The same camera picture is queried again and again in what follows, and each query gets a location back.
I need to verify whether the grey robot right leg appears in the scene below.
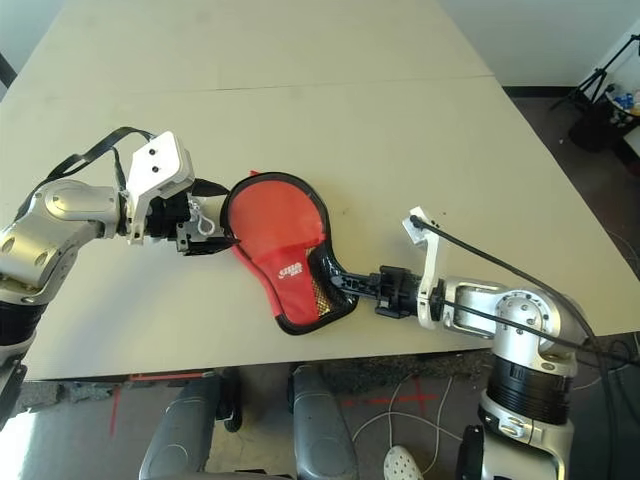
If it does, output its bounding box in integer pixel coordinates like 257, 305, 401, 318
290, 364, 359, 480

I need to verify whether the white floor cable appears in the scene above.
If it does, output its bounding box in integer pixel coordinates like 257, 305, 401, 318
352, 374, 471, 476

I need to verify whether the black table leg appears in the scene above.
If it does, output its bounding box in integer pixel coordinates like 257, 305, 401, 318
217, 368, 245, 432

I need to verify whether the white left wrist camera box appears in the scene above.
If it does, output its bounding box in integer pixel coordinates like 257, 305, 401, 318
124, 130, 196, 246

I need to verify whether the grey robot left leg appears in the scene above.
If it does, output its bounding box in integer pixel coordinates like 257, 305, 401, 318
139, 374, 226, 480

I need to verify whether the black red paddle case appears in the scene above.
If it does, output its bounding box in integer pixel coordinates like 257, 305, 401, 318
219, 169, 357, 337

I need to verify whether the black table frame bar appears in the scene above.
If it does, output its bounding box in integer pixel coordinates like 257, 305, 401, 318
0, 49, 19, 89

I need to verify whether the black bin with bottles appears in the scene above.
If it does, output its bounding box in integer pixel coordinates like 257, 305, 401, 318
567, 87, 640, 151

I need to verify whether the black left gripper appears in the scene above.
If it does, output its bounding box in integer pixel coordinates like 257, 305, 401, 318
148, 177, 242, 258

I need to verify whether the white perforated shoe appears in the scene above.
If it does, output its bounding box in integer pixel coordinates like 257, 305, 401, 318
383, 446, 426, 480

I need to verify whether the black tripod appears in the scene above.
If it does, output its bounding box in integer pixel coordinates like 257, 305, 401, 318
549, 32, 640, 114

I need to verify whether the grey robot leg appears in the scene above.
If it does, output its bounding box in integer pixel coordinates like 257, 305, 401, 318
290, 364, 359, 480
139, 374, 226, 480

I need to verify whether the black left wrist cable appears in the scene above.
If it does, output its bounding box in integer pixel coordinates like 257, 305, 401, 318
47, 127, 156, 194

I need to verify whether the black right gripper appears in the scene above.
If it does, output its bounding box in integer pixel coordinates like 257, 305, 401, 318
341, 266, 427, 320

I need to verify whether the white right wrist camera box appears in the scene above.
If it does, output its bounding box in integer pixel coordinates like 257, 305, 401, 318
401, 205, 448, 331

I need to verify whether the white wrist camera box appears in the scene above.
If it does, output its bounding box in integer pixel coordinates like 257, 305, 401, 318
401, 205, 448, 331
124, 130, 196, 246

